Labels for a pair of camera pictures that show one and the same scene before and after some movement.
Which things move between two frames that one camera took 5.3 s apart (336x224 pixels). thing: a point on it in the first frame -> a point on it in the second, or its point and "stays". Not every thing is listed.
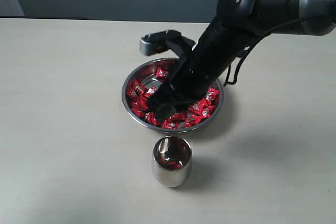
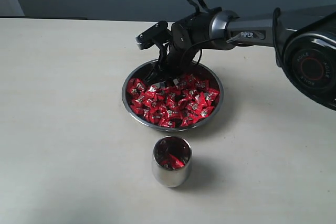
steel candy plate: [140, 81] stays
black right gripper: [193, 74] -> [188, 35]
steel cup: [171, 160] stays
